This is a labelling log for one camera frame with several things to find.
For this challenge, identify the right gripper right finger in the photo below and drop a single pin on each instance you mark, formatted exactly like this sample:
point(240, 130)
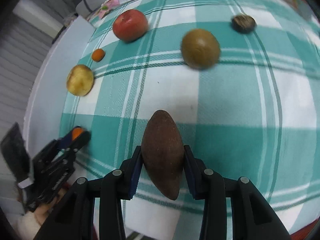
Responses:
point(252, 216)

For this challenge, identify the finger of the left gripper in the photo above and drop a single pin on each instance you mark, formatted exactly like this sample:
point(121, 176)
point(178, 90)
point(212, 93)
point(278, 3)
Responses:
point(83, 140)
point(67, 142)

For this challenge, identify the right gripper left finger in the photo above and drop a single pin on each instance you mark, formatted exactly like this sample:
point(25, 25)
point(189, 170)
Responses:
point(72, 218)

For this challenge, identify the small orange tangerine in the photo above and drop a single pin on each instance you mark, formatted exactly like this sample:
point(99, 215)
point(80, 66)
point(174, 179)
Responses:
point(76, 132)
point(98, 55)

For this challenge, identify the purple sweet potato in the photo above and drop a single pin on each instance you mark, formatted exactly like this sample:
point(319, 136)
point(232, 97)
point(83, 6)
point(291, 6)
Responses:
point(162, 151)

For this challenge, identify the red apple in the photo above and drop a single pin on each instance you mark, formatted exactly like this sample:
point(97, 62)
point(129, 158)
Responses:
point(130, 25)

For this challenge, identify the brown round pear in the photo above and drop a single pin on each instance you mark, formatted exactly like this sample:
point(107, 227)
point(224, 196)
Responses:
point(200, 49)

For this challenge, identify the white board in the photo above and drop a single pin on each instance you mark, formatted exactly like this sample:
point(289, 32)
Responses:
point(48, 94)

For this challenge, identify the grey curtain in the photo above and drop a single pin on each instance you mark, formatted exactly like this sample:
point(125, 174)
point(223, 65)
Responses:
point(23, 50)

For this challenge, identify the green plaid tablecloth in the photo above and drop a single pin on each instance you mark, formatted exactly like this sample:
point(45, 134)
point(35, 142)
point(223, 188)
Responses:
point(255, 113)

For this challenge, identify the dark dried fruit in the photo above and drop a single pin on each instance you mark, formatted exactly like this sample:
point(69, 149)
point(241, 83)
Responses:
point(243, 23)

